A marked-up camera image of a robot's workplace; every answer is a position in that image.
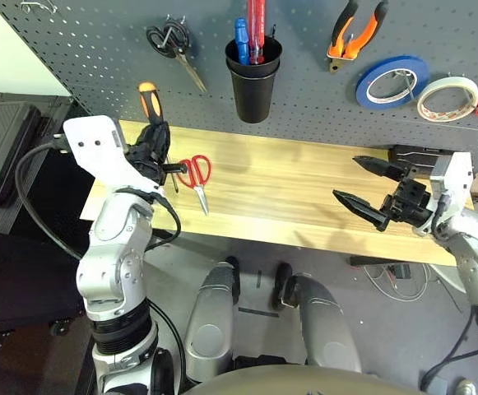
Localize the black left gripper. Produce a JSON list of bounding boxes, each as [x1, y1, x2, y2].
[[125, 121, 190, 187]]

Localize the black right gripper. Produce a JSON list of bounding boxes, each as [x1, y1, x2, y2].
[[331, 154, 434, 233]]

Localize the orange black screwdriver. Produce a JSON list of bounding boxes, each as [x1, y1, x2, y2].
[[137, 81, 180, 193]]

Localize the red handled scissors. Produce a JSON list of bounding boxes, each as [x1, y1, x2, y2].
[[175, 154, 213, 217]]

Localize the white tape roll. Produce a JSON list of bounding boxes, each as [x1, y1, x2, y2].
[[416, 76, 478, 123]]

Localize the orange black pliers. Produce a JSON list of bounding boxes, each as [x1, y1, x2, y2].
[[327, 0, 390, 74]]

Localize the grey metal pegboard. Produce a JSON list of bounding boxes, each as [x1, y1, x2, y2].
[[0, 0, 478, 161]]

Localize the black plastic tool case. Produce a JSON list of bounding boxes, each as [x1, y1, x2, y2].
[[388, 144, 457, 170]]

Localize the black floor power adapter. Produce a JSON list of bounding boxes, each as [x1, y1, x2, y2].
[[388, 263, 411, 281]]

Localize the black plastic cup holder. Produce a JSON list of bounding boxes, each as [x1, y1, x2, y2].
[[225, 35, 284, 124]]

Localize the silver blue tape hook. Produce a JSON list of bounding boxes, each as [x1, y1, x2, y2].
[[394, 69, 419, 102]]

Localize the silver scissors hook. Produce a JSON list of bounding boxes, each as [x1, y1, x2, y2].
[[165, 14, 187, 34]]

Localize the blue tape roll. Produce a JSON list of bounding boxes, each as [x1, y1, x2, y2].
[[355, 54, 432, 110]]

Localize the black robot right foot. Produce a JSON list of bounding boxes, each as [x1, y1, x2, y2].
[[271, 263, 294, 312]]

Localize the black robot foot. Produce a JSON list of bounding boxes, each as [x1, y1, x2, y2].
[[225, 255, 242, 305], [271, 263, 294, 312]]

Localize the silver robot right leg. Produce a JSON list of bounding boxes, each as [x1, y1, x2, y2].
[[283, 273, 363, 374]]

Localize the silver robot leg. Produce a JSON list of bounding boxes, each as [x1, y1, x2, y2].
[[183, 263, 239, 382], [283, 273, 363, 374]]

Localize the black ribbed flight case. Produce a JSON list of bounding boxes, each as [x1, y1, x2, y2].
[[0, 91, 75, 207]]

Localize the black robot left foot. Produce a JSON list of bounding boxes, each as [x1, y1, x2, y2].
[[225, 255, 242, 305]]

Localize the silver robot left leg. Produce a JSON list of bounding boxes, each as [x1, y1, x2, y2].
[[183, 263, 239, 382]]

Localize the black wheeled equipment case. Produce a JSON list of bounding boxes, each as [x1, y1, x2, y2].
[[0, 230, 87, 351]]

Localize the small grey floor box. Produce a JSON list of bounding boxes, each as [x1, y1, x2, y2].
[[425, 374, 449, 395]]

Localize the grey robot torso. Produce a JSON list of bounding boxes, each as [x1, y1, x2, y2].
[[184, 364, 425, 395]]

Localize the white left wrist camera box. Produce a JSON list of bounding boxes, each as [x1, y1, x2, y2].
[[63, 114, 165, 194]]

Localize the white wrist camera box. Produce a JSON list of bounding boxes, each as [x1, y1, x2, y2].
[[63, 114, 165, 194], [413, 151, 474, 238]]

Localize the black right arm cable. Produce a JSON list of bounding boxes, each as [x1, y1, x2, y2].
[[419, 193, 478, 392]]

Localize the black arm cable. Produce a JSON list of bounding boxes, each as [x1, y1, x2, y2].
[[419, 193, 478, 392], [15, 133, 182, 263]]

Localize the black handled scissors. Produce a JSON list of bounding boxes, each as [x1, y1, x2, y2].
[[146, 18, 209, 94]]

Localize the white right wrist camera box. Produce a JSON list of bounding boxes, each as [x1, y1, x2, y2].
[[413, 151, 474, 238]]

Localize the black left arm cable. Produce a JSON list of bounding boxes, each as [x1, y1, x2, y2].
[[15, 133, 182, 263]]

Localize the white floor cables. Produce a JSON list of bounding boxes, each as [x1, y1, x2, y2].
[[364, 263, 432, 301]]

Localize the blue handled screwdriver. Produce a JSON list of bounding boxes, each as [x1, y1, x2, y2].
[[233, 17, 251, 66]]

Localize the red handled screwdriver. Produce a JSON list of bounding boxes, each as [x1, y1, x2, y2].
[[246, 0, 267, 65]]

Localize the silver bent wire hook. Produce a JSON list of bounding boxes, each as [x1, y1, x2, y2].
[[19, 0, 58, 16]]

